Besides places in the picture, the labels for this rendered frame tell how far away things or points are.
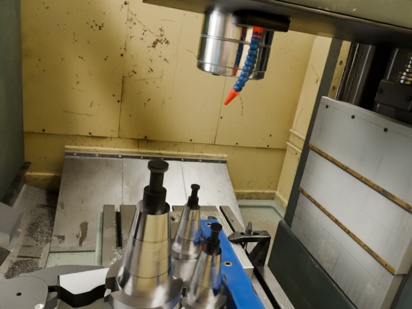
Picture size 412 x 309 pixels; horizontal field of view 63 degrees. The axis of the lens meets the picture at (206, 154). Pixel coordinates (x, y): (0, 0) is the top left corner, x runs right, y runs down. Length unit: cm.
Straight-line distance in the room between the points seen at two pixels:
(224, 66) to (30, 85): 125
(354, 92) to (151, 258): 98
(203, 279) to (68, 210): 126
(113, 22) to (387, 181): 134
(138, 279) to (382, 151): 80
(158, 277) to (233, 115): 169
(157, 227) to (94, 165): 158
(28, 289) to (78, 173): 148
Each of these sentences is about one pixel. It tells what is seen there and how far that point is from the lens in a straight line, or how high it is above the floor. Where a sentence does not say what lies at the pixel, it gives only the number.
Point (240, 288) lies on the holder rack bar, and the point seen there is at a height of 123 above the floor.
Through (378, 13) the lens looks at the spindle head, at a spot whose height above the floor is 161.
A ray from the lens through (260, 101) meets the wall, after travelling 196.
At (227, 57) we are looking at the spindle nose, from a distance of 71.
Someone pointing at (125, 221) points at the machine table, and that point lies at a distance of 122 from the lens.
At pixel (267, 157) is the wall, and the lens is 210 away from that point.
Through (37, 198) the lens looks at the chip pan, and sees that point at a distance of 188.
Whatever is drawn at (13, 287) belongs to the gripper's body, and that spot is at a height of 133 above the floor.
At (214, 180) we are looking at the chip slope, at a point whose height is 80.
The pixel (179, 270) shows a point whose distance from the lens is 52.
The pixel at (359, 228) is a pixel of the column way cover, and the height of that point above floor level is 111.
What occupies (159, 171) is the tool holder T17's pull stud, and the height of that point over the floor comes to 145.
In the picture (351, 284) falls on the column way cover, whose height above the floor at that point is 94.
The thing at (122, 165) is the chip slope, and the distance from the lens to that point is 183.
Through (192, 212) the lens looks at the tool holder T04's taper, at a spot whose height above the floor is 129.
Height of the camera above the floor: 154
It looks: 19 degrees down
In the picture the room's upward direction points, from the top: 10 degrees clockwise
